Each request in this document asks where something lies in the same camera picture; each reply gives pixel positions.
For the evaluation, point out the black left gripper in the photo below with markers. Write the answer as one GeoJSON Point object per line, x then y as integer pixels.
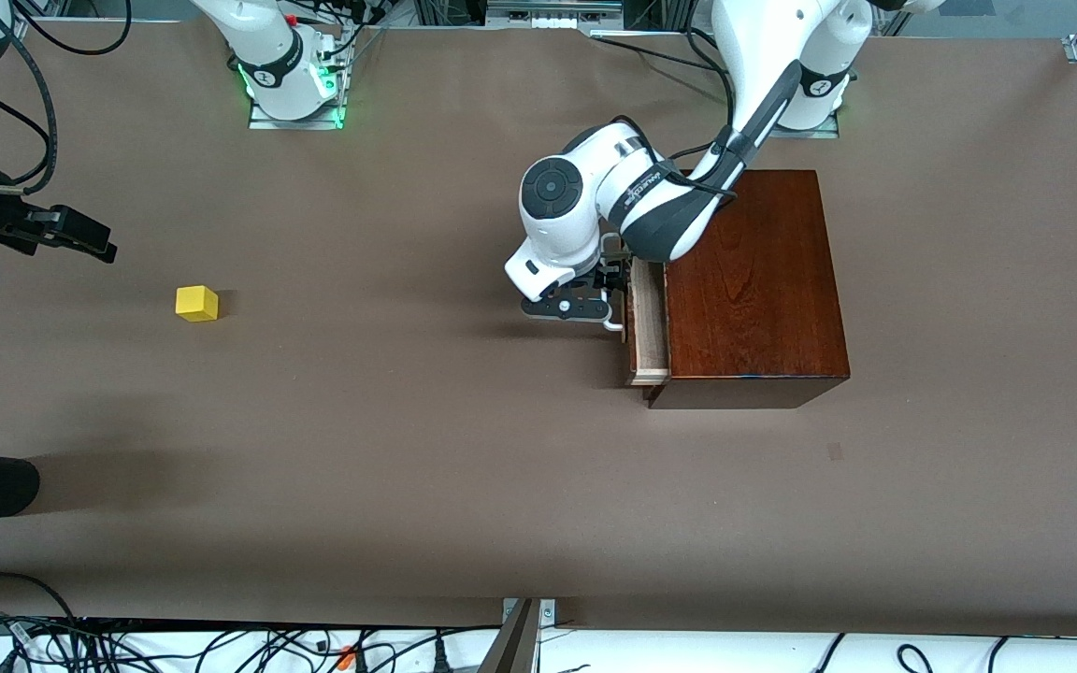
{"type": "Point", "coordinates": [610, 278]}

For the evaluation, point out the yellow wooden block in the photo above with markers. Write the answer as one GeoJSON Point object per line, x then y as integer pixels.
{"type": "Point", "coordinates": [194, 304]}

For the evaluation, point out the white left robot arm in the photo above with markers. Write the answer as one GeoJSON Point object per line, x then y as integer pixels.
{"type": "Point", "coordinates": [557, 215]}

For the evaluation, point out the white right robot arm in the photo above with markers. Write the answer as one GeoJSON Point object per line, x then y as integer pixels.
{"type": "Point", "coordinates": [267, 47]}

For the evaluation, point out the dark brown wooden cabinet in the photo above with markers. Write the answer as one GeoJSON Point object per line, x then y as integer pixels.
{"type": "Point", "coordinates": [763, 299]}

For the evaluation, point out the white power strip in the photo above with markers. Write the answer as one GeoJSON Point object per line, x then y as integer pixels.
{"type": "Point", "coordinates": [552, 17]}

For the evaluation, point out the dark metal bar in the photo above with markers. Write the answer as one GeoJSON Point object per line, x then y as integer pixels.
{"type": "Point", "coordinates": [512, 645]}

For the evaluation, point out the aluminium rail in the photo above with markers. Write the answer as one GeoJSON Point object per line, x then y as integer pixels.
{"type": "Point", "coordinates": [24, 30]}

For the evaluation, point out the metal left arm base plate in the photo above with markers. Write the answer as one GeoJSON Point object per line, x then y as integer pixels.
{"type": "Point", "coordinates": [824, 131]}

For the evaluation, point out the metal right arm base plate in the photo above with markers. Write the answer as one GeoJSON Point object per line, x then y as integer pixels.
{"type": "Point", "coordinates": [314, 121]}

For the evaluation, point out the silver metal bracket plate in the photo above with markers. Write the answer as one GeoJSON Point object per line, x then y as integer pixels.
{"type": "Point", "coordinates": [548, 612]}

